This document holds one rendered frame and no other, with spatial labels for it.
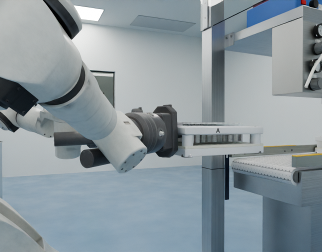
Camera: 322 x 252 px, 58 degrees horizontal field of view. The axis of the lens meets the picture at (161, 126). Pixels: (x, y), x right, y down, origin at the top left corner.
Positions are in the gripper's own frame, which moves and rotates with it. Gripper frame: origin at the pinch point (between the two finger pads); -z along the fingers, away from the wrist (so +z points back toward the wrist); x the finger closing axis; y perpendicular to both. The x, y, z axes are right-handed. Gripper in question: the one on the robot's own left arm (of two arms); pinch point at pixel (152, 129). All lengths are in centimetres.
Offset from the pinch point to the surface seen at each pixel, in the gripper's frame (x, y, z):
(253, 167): 13.9, -0.7, -34.4
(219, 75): -17.9, -12.8, -29.5
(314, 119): 5, -271, -344
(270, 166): 12.8, 5.3, -36.1
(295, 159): 9.3, 14.7, -36.9
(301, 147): 11, -17, -70
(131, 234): 96, -164, -28
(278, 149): 11, -15, -56
